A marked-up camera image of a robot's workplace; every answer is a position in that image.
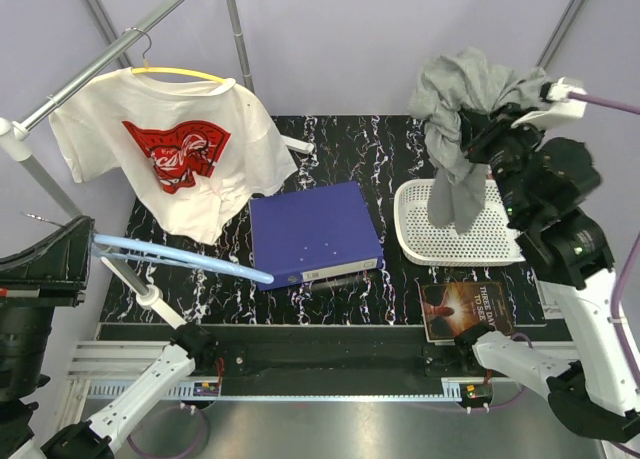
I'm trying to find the metal clothes rack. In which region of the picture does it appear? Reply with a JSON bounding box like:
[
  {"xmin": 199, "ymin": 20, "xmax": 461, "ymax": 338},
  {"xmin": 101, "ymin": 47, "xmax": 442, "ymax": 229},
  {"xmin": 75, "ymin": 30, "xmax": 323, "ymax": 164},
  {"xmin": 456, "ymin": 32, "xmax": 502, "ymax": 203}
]
[{"xmin": 0, "ymin": 0, "xmax": 316, "ymax": 330}]

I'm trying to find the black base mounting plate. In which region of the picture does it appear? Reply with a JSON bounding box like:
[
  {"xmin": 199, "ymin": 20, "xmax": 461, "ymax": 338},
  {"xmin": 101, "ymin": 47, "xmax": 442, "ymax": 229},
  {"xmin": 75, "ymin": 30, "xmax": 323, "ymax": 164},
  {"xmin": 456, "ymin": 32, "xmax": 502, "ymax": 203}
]
[{"xmin": 94, "ymin": 323, "xmax": 514, "ymax": 398}]

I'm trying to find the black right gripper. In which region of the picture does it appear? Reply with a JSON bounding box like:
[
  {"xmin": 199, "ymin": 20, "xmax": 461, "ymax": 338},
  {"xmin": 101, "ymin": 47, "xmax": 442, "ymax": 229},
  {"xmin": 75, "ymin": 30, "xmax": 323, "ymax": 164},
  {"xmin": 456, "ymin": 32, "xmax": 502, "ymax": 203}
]
[{"xmin": 456, "ymin": 99, "xmax": 545, "ymax": 220}]

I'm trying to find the white t shirt red print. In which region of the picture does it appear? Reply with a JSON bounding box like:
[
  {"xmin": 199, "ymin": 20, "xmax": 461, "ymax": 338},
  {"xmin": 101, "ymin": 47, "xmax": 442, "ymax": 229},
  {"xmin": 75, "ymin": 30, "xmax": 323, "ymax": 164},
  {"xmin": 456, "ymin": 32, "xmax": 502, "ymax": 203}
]
[{"xmin": 49, "ymin": 69, "xmax": 297, "ymax": 245}]

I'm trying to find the white plastic basket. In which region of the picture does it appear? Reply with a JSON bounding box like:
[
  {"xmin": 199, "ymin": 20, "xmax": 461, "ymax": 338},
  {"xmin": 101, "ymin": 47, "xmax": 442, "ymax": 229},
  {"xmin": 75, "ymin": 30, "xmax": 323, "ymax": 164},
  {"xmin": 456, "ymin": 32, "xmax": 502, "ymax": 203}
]
[{"xmin": 394, "ymin": 179, "xmax": 525, "ymax": 267}]

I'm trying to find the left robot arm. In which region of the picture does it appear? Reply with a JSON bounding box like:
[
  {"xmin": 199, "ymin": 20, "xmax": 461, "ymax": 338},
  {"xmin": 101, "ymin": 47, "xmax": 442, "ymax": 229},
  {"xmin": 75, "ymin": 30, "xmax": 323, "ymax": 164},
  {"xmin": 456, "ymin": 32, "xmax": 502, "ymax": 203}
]
[{"xmin": 1, "ymin": 216, "xmax": 216, "ymax": 458}]

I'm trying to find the light blue plastic hanger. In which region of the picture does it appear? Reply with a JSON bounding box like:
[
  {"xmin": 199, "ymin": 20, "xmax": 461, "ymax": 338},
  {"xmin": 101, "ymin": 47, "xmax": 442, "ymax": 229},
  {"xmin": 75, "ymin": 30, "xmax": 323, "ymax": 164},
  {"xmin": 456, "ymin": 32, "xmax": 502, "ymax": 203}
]
[{"xmin": 93, "ymin": 234, "xmax": 275, "ymax": 285}]

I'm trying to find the dark brown book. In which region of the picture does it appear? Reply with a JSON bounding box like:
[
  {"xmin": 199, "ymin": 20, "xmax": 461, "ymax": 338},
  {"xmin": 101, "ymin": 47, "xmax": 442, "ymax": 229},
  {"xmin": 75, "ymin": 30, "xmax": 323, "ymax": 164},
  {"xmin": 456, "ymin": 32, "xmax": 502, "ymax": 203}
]
[{"xmin": 420, "ymin": 281, "xmax": 515, "ymax": 344}]

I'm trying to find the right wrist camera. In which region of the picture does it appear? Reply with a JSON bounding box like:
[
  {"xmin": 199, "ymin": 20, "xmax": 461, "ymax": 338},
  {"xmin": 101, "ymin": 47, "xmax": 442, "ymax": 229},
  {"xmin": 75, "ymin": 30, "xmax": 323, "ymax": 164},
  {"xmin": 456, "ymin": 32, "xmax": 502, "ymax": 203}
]
[{"xmin": 511, "ymin": 77, "xmax": 586, "ymax": 131}]

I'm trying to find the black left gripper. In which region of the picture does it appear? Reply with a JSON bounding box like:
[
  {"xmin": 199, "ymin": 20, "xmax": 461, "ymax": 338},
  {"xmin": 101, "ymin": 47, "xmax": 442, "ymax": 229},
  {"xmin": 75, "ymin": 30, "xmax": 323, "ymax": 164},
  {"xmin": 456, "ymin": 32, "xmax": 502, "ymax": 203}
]
[{"xmin": 0, "ymin": 211, "xmax": 97, "ymax": 399}]

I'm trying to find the blue ring binder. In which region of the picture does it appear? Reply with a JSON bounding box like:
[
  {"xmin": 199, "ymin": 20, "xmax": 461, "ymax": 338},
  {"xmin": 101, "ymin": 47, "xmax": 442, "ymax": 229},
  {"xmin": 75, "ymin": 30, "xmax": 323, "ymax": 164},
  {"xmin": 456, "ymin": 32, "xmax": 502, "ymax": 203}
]
[{"xmin": 249, "ymin": 181, "xmax": 383, "ymax": 291}]

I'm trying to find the grey t shirt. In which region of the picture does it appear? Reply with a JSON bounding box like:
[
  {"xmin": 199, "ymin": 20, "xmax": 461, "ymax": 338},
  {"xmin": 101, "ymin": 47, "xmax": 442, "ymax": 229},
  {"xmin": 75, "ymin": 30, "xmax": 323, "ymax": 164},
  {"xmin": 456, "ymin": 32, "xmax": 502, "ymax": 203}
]
[{"xmin": 409, "ymin": 48, "xmax": 547, "ymax": 234}]

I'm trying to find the yellow plastic hanger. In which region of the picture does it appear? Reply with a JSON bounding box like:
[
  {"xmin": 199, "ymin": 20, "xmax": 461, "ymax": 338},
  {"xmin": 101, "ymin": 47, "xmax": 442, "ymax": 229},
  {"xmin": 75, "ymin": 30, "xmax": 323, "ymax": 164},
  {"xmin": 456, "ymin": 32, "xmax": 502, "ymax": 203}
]
[{"xmin": 126, "ymin": 27, "xmax": 225, "ymax": 84}]

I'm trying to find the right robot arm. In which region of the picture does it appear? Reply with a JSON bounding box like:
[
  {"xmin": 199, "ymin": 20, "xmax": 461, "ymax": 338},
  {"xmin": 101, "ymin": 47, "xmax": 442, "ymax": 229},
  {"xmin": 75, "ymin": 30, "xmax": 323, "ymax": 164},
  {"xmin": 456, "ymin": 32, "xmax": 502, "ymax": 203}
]
[{"xmin": 453, "ymin": 103, "xmax": 639, "ymax": 444}]

